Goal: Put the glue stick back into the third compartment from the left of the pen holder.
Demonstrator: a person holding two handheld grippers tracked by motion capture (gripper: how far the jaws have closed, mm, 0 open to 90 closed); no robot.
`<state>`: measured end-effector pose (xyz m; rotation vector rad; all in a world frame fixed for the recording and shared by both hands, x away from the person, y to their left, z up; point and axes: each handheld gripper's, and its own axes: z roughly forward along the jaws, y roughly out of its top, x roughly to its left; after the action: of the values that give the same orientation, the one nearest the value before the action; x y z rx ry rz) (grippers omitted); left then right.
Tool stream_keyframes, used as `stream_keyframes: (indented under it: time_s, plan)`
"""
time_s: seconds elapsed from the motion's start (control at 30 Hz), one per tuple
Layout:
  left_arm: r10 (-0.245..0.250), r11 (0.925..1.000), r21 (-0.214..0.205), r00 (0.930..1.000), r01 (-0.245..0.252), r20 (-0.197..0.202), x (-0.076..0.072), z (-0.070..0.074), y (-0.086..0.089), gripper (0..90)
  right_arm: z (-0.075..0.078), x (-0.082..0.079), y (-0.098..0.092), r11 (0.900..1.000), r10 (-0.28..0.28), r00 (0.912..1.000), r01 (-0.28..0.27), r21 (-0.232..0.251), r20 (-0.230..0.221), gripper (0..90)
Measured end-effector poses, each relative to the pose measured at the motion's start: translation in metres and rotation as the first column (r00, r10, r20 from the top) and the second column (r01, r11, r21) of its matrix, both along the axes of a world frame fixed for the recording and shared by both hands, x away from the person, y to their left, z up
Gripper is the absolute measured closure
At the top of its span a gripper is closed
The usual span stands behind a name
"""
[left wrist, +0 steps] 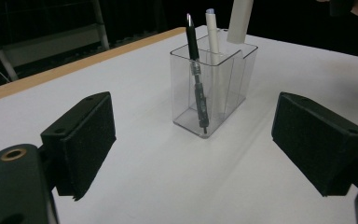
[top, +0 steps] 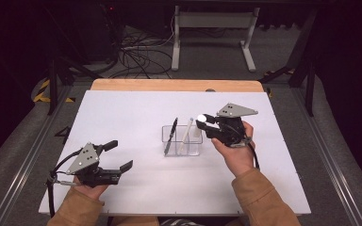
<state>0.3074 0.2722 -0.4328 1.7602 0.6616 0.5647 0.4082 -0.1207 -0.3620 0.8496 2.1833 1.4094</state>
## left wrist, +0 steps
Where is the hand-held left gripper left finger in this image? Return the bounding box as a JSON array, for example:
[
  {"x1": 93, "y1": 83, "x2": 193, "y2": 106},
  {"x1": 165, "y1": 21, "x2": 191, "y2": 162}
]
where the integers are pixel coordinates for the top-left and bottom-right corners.
[{"x1": 40, "y1": 91, "x2": 117, "y2": 202}]

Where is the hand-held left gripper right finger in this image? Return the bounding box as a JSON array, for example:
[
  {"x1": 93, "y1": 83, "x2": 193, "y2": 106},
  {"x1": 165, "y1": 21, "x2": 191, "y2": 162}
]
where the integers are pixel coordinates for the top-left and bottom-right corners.
[{"x1": 270, "y1": 91, "x2": 358, "y2": 198}]

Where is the white glue stick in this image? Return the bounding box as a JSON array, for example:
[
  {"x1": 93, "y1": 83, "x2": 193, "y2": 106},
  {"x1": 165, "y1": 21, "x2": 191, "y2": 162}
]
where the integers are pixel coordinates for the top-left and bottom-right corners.
[{"x1": 227, "y1": 0, "x2": 255, "y2": 45}]

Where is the white metal stand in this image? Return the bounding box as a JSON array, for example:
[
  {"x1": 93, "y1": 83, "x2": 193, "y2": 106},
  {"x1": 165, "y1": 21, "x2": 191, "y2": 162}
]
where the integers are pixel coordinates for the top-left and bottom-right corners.
[{"x1": 0, "y1": 0, "x2": 110, "y2": 82}]

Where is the white table mat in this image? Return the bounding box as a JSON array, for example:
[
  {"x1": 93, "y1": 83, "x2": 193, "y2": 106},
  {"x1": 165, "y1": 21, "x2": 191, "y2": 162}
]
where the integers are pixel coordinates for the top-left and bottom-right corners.
[{"x1": 0, "y1": 25, "x2": 358, "y2": 224}]

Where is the clear acrylic pen holder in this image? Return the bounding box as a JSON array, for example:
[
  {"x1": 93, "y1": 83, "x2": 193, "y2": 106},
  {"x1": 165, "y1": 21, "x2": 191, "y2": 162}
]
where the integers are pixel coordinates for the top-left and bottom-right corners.
[{"x1": 170, "y1": 33, "x2": 259, "y2": 139}]

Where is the black gel pen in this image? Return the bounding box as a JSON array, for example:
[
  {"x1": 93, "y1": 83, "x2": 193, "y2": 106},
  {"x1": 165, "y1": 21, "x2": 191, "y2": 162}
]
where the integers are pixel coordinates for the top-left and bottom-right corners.
[{"x1": 186, "y1": 12, "x2": 209, "y2": 134}]

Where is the white marker pen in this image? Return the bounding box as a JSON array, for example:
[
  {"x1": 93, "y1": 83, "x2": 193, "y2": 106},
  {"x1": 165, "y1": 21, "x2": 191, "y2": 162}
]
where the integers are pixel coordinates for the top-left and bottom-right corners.
[{"x1": 205, "y1": 7, "x2": 227, "y2": 116}]

